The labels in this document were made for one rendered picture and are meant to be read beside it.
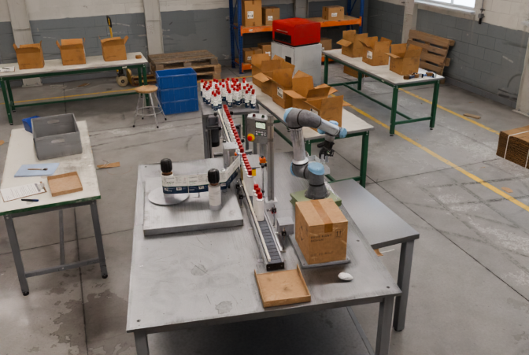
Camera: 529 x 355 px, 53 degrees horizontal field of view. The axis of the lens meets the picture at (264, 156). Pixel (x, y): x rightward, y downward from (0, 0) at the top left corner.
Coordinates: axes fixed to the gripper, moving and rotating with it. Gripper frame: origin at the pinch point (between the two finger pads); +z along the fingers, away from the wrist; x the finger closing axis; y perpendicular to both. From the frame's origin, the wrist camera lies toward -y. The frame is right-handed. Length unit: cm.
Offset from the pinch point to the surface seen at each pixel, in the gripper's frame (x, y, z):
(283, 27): 199, -484, -67
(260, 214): -71, 46, 22
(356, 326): -9, 97, 81
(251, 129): -70, 4, -25
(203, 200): -94, -1, 34
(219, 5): 169, -725, -72
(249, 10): 203, -647, -77
